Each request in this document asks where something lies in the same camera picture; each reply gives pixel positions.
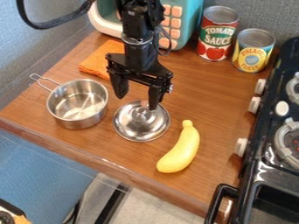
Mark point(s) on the toy stove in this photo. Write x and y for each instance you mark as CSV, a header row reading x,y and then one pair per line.
x,y
268,140

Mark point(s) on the silver pot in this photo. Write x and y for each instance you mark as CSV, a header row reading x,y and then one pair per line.
x,y
78,102

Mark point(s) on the red tomato sauce can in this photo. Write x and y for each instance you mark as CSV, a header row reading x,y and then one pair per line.
x,y
216,33

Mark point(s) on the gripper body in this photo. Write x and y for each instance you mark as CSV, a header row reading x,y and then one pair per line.
x,y
141,59

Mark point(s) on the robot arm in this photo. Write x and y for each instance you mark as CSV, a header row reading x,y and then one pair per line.
x,y
136,20

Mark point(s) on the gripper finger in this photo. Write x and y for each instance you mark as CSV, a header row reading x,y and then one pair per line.
x,y
154,97
120,84

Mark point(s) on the orange cloth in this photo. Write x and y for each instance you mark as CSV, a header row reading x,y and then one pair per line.
x,y
99,59

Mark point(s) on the yellow pineapple can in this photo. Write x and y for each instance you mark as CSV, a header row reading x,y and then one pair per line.
x,y
252,50

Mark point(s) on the silver lid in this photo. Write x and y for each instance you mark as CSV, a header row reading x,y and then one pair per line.
x,y
141,121

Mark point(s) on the toy microwave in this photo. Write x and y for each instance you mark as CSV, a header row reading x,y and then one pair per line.
x,y
179,20

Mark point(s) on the yellow toy banana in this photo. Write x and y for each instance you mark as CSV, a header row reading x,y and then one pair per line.
x,y
180,148

